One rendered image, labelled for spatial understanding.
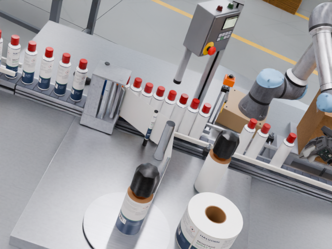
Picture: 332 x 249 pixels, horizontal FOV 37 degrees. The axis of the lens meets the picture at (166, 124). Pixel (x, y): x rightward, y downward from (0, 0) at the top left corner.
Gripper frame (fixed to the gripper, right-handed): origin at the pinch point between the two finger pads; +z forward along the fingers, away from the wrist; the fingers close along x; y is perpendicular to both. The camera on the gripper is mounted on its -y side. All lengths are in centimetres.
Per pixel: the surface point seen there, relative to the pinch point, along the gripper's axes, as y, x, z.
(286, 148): 2.9, -8.9, 1.9
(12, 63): 2, -112, 68
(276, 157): 2.3, -6.5, 8.4
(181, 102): 1, -53, 24
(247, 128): 1.5, -26.1, 9.2
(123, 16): -259, -58, 148
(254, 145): 2.2, -17.8, 12.2
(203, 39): 1, -69, -3
